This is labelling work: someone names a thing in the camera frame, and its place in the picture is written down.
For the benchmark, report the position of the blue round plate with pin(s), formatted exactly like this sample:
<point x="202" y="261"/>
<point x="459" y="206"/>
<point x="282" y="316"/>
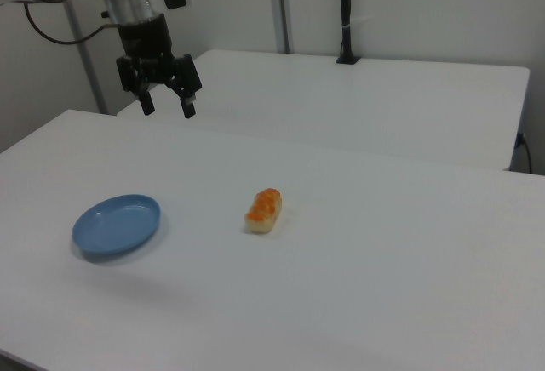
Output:
<point x="115" y="226"/>

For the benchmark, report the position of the bread with orange topping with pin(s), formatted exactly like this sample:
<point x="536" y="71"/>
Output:
<point x="263" y="213"/>

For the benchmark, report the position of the grey metal frame post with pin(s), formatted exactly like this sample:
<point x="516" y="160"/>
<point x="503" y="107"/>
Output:
<point x="87" y="60"/>
<point x="282" y="5"/>

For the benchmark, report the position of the black camera pole with base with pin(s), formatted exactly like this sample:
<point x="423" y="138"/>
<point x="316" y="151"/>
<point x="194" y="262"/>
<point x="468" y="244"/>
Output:
<point x="347" y="9"/>

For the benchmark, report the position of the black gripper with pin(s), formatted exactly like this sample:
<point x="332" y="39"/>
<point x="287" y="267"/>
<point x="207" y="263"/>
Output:
<point x="147" y="45"/>

